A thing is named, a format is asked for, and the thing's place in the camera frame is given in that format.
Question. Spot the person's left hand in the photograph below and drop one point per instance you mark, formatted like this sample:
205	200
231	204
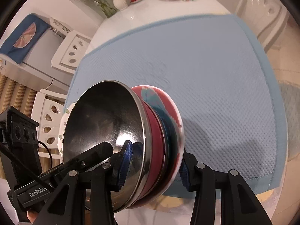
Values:
32	215

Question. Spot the white chair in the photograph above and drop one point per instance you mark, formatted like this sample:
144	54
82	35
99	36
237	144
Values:
266	18
47	112
70	52

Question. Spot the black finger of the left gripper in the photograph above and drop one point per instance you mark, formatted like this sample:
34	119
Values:
89	158

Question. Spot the white chair far left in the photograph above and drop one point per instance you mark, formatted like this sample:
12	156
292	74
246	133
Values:
70	52

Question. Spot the blue steel bowl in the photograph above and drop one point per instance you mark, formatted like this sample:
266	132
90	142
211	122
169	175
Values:
169	128

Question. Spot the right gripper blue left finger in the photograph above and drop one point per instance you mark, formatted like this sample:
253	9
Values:
124	159

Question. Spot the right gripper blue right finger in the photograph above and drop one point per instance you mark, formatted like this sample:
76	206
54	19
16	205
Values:
185	176

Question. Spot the pink cartoon bowl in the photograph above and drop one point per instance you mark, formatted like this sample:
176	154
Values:
153	97

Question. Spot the square forest plate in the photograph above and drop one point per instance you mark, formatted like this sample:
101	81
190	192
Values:
62	128

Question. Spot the magenta steel bowl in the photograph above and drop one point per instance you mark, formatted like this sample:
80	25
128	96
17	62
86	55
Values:
111	112

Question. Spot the light blue textured mat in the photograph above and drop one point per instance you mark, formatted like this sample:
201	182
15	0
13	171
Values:
220	79

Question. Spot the white chair far right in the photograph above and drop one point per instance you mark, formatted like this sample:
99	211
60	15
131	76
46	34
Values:
266	18

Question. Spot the white refrigerator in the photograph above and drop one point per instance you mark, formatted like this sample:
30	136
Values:
35	71

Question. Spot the white chair near left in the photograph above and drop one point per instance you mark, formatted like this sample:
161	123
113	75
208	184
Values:
47	112

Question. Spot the blue fridge cover cloth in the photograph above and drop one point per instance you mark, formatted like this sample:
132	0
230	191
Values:
24	37

